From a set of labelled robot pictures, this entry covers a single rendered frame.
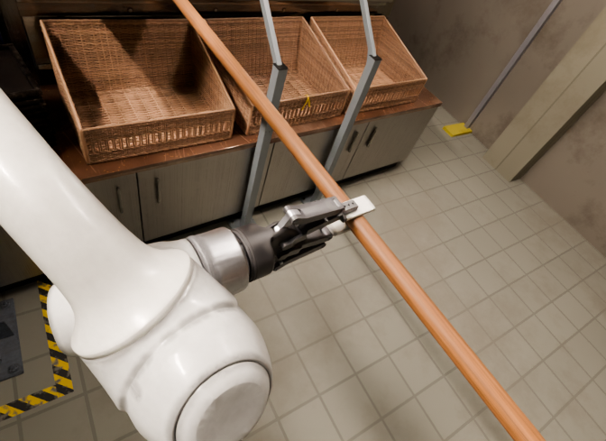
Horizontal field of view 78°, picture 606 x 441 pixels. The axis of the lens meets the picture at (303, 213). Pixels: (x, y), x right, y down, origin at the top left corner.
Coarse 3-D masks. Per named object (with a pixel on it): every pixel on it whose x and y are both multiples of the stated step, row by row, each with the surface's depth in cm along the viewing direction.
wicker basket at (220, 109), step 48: (48, 48) 134; (96, 48) 145; (144, 48) 154; (192, 48) 163; (96, 96) 151; (144, 96) 159; (192, 96) 168; (96, 144) 136; (144, 144) 136; (192, 144) 148
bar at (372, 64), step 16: (368, 16) 155; (272, 32) 131; (368, 32) 156; (272, 48) 132; (368, 48) 158; (368, 64) 159; (272, 80) 136; (368, 80) 163; (272, 96) 139; (352, 112) 176; (256, 144) 160; (336, 144) 191; (256, 160) 164; (336, 160) 200; (256, 176) 171; (256, 192) 180; (320, 192) 217; (240, 224) 201
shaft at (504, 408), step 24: (192, 24) 87; (216, 48) 80; (240, 72) 76; (264, 96) 73; (288, 144) 67; (312, 168) 64; (336, 192) 61; (360, 216) 59; (360, 240) 58; (384, 264) 55; (408, 288) 53; (432, 312) 51; (456, 336) 49; (456, 360) 48; (480, 360) 48; (480, 384) 46; (504, 408) 45; (528, 432) 43
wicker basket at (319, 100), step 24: (216, 24) 166; (240, 24) 172; (264, 24) 180; (288, 24) 187; (240, 48) 178; (264, 48) 186; (312, 48) 190; (264, 72) 193; (288, 72) 202; (312, 72) 196; (336, 72) 182; (240, 96) 155; (288, 96) 188; (312, 96) 167; (336, 96) 178; (240, 120) 162; (288, 120) 170; (312, 120) 180
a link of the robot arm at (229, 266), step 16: (192, 240) 45; (208, 240) 45; (224, 240) 46; (208, 256) 44; (224, 256) 44; (240, 256) 45; (208, 272) 43; (224, 272) 44; (240, 272) 45; (240, 288) 47
